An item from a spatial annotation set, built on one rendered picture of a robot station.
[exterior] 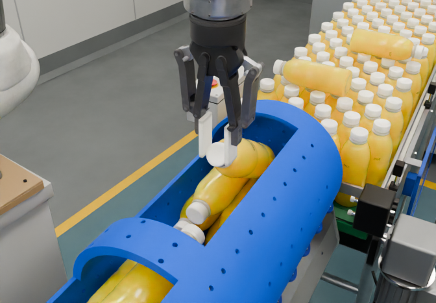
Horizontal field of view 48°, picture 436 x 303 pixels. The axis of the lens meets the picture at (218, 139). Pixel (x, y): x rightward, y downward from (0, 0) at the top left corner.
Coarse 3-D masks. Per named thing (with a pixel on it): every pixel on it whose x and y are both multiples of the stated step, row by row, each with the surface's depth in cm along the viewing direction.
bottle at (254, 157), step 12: (240, 144) 79; (252, 144) 83; (264, 144) 92; (240, 156) 78; (252, 156) 81; (264, 156) 86; (216, 168) 80; (228, 168) 78; (240, 168) 79; (252, 168) 82; (264, 168) 87
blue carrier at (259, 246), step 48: (288, 144) 86; (192, 192) 101; (288, 192) 79; (336, 192) 96; (96, 240) 69; (144, 240) 64; (192, 240) 65; (240, 240) 68; (288, 240) 76; (96, 288) 79; (192, 288) 61; (240, 288) 65
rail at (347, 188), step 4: (344, 184) 115; (348, 184) 114; (352, 184) 114; (340, 188) 116; (344, 188) 116; (348, 188) 115; (352, 188) 114; (356, 188) 114; (360, 188) 113; (344, 192) 116; (348, 192) 115; (352, 192) 115; (356, 192) 114; (360, 192) 114; (356, 196) 115
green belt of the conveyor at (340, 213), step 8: (336, 208) 119; (344, 208) 119; (352, 208) 119; (336, 216) 118; (344, 216) 118; (352, 216) 117; (344, 224) 118; (352, 224) 117; (352, 232) 117; (360, 232) 116
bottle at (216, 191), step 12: (204, 180) 91; (216, 180) 90; (228, 180) 91; (240, 180) 93; (204, 192) 88; (216, 192) 88; (228, 192) 90; (204, 204) 87; (216, 204) 88; (228, 204) 91
